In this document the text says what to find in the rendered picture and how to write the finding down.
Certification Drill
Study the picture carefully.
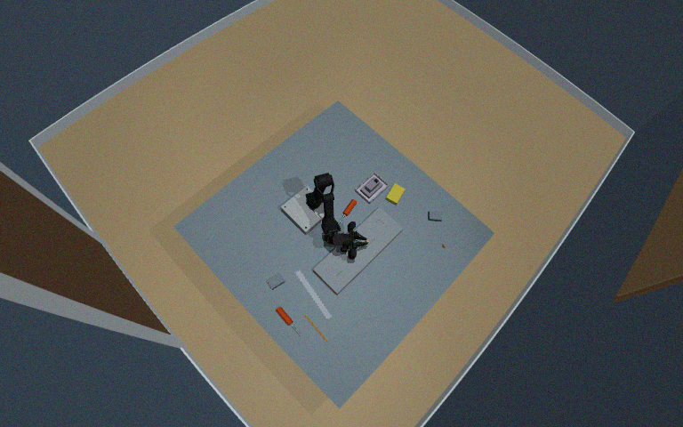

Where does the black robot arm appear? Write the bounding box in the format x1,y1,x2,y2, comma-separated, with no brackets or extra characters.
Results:
306,173,344,246

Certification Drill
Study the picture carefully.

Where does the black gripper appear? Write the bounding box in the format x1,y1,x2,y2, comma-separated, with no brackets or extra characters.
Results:
339,222,368,260

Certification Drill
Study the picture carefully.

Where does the yellow rectangular block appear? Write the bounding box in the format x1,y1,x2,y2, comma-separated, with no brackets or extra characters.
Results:
386,183,406,205

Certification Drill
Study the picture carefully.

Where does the orange-handled awl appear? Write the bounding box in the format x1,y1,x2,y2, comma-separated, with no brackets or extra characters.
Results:
339,199,357,223
276,306,302,336

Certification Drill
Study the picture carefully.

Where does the grey rectangular panel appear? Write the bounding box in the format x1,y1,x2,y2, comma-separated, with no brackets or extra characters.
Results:
313,207,403,295

